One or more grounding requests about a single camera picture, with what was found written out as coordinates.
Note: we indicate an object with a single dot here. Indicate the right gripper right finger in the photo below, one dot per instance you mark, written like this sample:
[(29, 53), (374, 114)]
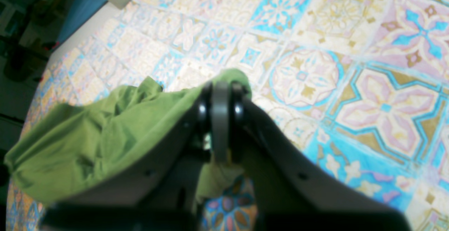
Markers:
[(293, 193)]

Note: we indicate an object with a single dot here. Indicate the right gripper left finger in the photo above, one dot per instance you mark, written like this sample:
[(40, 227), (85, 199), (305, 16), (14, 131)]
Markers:
[(156, 193)]

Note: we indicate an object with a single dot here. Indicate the green t-shirt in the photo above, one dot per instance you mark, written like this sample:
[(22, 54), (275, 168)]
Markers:
[(76, 147)]

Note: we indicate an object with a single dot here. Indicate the patterned tablecloth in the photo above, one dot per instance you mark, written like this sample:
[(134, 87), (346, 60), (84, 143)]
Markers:
[(361, 86)]

